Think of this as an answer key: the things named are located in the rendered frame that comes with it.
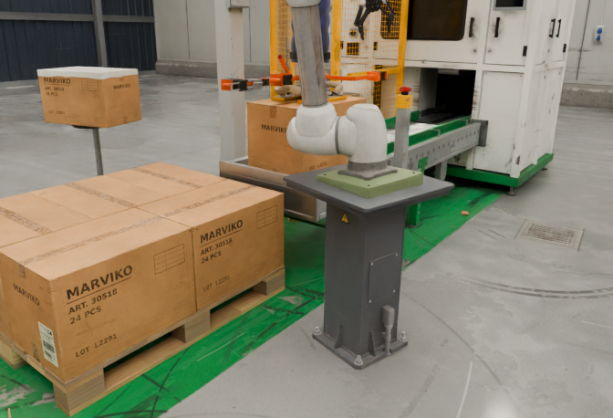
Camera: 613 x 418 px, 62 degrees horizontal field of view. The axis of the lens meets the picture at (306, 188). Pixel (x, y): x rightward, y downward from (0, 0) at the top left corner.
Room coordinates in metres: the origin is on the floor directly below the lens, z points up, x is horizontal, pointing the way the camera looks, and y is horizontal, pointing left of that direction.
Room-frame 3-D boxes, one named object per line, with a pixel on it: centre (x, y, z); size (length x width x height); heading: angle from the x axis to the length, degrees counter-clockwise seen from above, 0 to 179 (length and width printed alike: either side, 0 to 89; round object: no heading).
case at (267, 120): (2.91, -0.01, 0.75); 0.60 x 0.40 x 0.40; 142
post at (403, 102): (2.78, -0.53, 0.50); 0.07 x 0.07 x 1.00; 53
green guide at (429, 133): (3.68, -0.92, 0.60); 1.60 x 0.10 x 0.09; 143
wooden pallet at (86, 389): (2.27, 0.87, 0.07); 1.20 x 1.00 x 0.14; 143
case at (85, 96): (4.00, 1.68, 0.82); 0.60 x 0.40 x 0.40; 70
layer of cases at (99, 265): (2.27, 0.87, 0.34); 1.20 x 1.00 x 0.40; 143
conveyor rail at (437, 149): (3.36, -0.75, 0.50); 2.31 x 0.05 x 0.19; 143
